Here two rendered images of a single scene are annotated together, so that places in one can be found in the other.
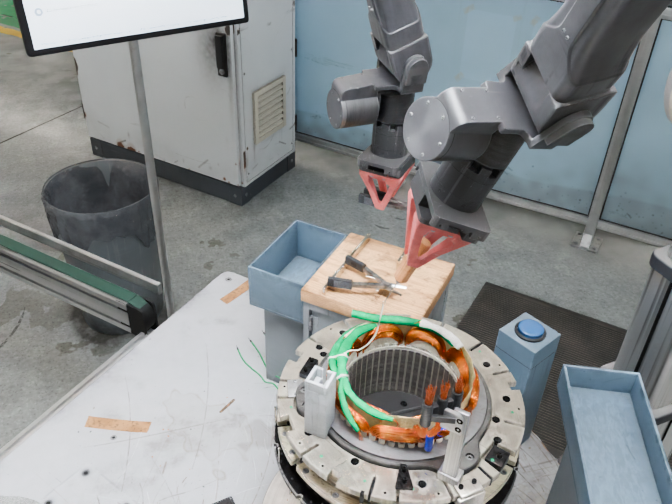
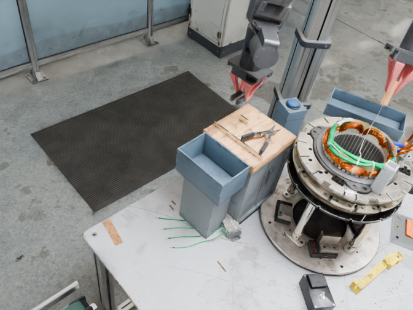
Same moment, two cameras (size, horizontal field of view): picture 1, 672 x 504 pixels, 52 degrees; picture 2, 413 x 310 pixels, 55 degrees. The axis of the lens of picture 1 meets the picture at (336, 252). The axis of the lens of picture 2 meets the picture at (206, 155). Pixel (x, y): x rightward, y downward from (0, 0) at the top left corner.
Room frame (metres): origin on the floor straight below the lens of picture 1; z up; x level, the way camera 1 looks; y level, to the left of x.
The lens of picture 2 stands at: (0.83, 0.79, 1.81)
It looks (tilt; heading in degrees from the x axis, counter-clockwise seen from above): 45 degrees down; 282
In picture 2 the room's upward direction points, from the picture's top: 10 degrees clockwise
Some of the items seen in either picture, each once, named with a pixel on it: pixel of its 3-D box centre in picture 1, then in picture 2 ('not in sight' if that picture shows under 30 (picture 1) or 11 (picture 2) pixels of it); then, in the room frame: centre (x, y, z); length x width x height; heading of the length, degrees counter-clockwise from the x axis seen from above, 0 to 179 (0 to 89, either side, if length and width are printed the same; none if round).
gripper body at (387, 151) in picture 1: (390, 139); (252, 58); (0.95, -0.08, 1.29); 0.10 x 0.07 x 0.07; 156
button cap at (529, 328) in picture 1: (531, 328); (293, 103); (0.82, -0.31, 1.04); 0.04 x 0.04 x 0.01
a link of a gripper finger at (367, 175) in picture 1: (385, 180); (246, 83); (0.95, -0.07, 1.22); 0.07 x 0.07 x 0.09; 66
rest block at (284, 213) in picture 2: not in sight; (285, 211); (0.73, -0.05, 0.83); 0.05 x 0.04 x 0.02; 96
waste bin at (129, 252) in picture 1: (113, 251); not in sight; (2.00, 0.81, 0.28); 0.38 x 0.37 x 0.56; 152
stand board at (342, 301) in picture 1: (379, 281); (249, 136); (0.91, -0.08, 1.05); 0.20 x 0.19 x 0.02; 65
